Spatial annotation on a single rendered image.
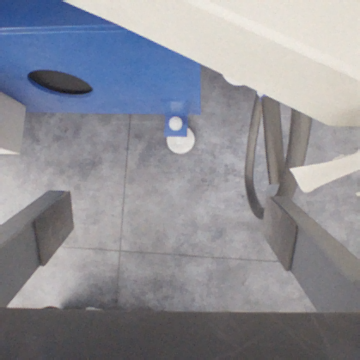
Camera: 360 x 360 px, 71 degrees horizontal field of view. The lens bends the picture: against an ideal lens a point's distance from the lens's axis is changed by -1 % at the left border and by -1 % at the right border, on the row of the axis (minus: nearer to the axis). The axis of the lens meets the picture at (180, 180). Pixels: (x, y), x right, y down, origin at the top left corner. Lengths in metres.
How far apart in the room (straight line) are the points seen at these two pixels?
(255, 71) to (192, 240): 0.80
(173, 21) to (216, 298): 0.89
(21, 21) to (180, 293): 0.85
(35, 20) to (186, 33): 0.41
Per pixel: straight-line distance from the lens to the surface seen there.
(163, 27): 0.19
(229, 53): 0.17
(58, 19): 0.54
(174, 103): 0.71
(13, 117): 0.89
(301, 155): 0.32
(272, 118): 0.36
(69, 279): 1.08
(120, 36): 0.51
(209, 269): 0.95
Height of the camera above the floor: 0.93
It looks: 82 degrees down
